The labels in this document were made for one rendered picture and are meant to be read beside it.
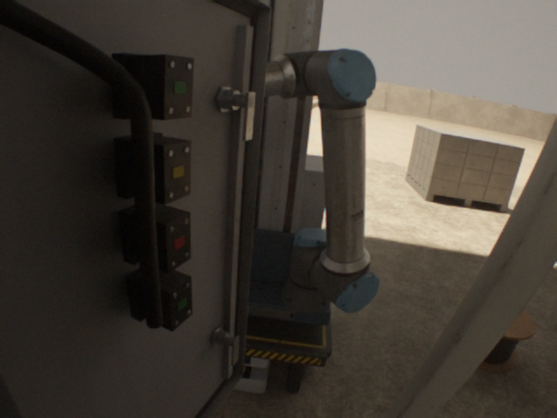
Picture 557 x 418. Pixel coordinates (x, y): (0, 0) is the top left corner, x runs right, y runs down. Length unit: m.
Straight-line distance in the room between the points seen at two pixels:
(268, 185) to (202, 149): 0.92
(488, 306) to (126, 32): 0.53
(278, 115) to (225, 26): 0.85
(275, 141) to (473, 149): 3.62
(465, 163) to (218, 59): 4.32
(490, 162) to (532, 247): 4.28
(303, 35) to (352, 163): 0.53
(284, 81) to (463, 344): 0.67
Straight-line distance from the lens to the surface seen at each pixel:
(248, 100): 0.36
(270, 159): 1.24
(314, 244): 1.08
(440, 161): 4.44
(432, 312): 2.20
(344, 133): 0.79
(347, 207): 0.86
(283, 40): 1.22
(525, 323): 2.01
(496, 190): 4.89
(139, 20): 0.29
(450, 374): 0.64
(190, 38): 0.34
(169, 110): 0.23
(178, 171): 0.24
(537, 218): 0.46
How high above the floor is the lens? 1.15
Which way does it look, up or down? 22 degrees down
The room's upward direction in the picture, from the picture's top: 5 degrees clockwise
